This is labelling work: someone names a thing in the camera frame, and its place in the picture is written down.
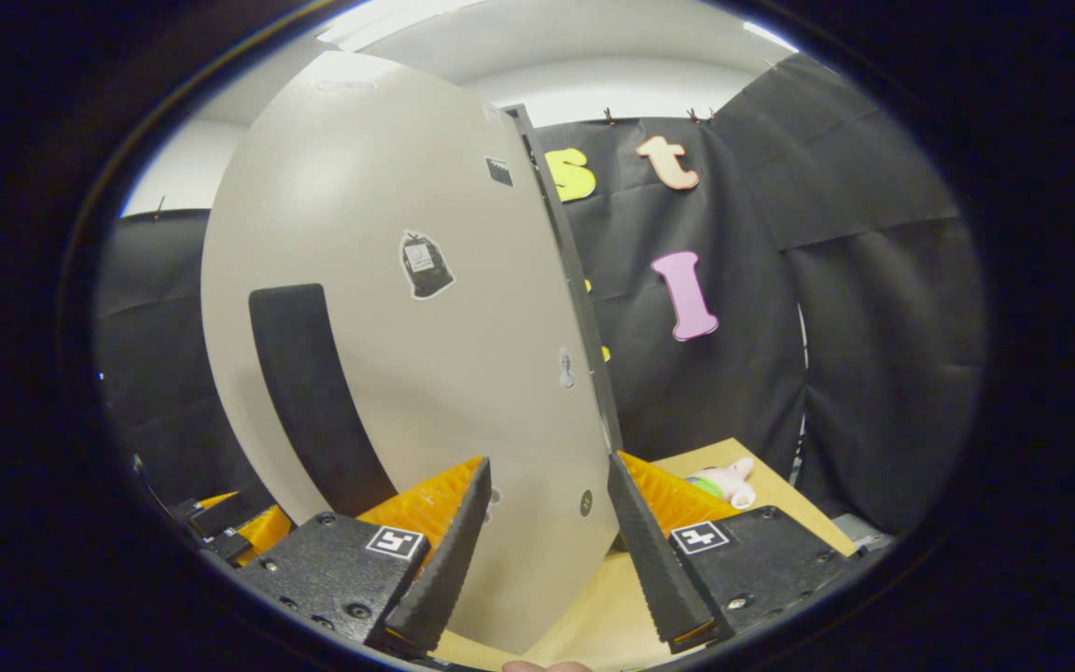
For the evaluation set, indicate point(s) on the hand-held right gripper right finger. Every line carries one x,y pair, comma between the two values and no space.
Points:
654,569

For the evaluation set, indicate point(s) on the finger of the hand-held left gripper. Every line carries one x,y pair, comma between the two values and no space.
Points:
230,513
267,534

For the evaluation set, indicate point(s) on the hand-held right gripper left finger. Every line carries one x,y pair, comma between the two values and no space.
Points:
449,569

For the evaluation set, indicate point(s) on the dark grey cabinet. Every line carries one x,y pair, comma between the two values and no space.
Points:
575,280

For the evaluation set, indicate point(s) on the beige cabinet door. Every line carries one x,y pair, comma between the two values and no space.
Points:
360,168

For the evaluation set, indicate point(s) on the green and pink plush toy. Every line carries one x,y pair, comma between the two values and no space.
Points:
724,481

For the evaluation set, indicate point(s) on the black backdrop cloth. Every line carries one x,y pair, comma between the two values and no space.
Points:
873,373

